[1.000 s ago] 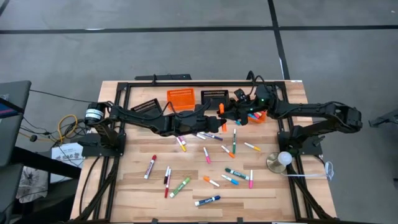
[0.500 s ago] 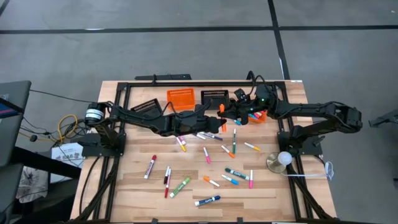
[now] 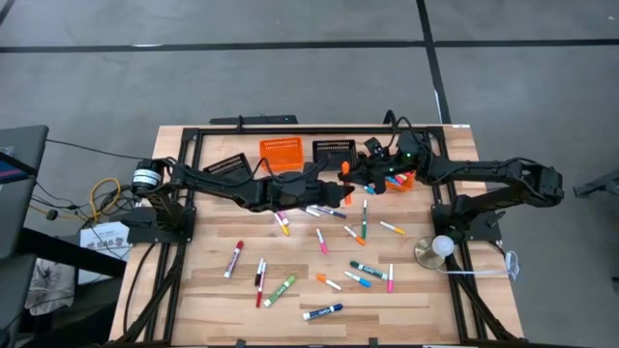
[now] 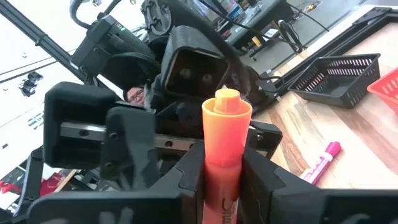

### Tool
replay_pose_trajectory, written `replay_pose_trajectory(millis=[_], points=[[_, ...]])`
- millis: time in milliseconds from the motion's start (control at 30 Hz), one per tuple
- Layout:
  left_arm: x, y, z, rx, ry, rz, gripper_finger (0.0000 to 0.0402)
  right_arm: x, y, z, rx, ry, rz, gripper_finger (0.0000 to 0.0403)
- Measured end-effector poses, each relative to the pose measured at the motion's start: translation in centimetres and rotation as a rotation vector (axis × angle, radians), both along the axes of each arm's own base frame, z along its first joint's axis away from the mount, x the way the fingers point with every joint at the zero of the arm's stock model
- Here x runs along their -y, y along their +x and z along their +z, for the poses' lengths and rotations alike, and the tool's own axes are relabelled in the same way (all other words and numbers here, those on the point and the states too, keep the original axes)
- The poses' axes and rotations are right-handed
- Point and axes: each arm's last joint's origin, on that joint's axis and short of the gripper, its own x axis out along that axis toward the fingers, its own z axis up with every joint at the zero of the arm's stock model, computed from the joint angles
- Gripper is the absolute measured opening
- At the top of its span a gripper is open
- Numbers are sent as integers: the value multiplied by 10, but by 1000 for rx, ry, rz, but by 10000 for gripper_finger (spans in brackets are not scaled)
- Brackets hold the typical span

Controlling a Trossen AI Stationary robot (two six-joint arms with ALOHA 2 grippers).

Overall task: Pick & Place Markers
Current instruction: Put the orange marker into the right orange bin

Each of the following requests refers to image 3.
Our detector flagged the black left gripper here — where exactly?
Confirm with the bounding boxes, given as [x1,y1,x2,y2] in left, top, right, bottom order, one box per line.
[289,171,357,210]

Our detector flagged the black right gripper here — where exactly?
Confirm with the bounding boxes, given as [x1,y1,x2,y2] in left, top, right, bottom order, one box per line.
[338,153,396,188]

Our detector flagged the orange highlighter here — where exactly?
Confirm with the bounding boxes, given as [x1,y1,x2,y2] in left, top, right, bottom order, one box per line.
[340,160,353,207]

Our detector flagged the dark green whiteboard marker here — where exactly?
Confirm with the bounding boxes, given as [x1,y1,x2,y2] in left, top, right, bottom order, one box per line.
[349,260,390,281]

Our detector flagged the thin dark blue marker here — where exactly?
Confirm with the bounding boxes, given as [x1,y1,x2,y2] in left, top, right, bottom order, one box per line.
[309,204,348,220]

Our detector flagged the black plastic basket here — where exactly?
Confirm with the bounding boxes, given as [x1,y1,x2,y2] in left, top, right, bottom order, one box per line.
[311,138,359,171]
[201,152,253,183]

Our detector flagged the orange cap white marker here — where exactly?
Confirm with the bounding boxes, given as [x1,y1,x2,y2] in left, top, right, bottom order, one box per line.
[343,224,368,247]
[315,273,343,292]

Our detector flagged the orange plastic basket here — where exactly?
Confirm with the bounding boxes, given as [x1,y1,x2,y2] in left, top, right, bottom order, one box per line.
[384,169,417,193]
[258,136,306,174]

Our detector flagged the thin yellow tip marker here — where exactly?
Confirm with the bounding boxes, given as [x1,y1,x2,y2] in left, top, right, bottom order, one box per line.
[378,220,407,237]

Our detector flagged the yellow cap white marker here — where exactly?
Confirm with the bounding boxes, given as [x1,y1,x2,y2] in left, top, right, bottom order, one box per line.
[273,212,291,238]

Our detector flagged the blue cap white marker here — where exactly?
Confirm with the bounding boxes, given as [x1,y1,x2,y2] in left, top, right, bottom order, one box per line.
[343,270,373,289]

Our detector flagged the brass lamp with white bulb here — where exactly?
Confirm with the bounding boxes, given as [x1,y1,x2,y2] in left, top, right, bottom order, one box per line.
[413,234,457,271]

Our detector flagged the black power strip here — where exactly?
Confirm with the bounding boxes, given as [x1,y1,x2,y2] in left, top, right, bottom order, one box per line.
[209,114,299,127]

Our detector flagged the light green whiteboard marker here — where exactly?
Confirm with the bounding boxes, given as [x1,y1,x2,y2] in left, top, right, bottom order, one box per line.
[262,275,297,309]

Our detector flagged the dark blue whiteboard marker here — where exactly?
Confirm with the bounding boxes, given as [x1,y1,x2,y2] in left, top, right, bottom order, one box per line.
[302,303,344,322]

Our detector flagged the thin red marker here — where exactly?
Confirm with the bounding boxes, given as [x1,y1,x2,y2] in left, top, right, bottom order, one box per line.
[254,260,268,309]

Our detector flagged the white cardboard box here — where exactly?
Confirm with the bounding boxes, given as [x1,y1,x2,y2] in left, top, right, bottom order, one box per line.
[78,220,133,286]

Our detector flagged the black chair base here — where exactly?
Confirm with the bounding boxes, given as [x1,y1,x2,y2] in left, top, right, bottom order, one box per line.
[573,167,619,199]

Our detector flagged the black stand bar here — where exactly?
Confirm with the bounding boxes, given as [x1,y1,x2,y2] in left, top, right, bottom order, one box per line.
[16,226,128,280]

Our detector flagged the white cloth bag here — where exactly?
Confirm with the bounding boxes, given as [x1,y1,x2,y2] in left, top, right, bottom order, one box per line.
[23,257,76,316]

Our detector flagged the dark office desk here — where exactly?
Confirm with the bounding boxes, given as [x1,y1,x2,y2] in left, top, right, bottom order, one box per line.
[0,124,50,262]

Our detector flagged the computer monitor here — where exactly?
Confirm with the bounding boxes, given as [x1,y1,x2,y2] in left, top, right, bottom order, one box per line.
[0,144,40,186]

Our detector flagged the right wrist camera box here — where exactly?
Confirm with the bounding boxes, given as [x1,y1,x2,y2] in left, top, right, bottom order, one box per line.
[363,136,386,157]

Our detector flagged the black aluminium rig frame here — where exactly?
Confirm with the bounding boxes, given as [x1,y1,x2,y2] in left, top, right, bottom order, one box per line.
[103,124,526,348]

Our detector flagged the white lamp cable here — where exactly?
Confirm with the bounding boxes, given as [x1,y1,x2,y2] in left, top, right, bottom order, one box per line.
[437,249,521,282]

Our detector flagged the yellow cable coil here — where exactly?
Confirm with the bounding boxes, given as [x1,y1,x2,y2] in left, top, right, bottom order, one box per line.
[28,177,122,223]

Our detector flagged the black power cable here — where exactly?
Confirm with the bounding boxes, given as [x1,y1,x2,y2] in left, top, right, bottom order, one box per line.
[45,137,154,161]

